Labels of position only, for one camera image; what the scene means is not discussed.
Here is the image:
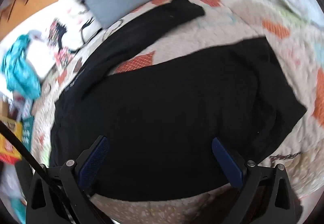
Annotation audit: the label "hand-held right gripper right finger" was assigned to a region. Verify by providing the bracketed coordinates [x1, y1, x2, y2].
[211, 137, 296, 224]

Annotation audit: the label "teal cloth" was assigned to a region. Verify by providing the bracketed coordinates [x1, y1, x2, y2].
[1, 34, 42, 100]

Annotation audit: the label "yellow box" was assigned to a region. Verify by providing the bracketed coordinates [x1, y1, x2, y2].
[0, 116, 23, 164]

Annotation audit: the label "heart print quilted blanket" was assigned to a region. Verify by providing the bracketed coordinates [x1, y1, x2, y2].
[25, 0, 324, 224]

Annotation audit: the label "white pillow silhouette print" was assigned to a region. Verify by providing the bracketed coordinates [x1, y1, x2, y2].
[47, 0, 104, 68]

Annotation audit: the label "teal box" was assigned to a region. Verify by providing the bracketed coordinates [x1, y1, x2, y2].
[21, 116, 34, 149]

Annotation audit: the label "black cable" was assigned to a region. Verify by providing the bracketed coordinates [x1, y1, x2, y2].
[0, 118, 76, 224]

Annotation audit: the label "black pants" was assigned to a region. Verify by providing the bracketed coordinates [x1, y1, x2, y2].
[49, 0, 307, 202]

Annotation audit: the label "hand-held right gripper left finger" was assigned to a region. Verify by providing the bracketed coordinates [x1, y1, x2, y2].
[25, 135, 110, 224]

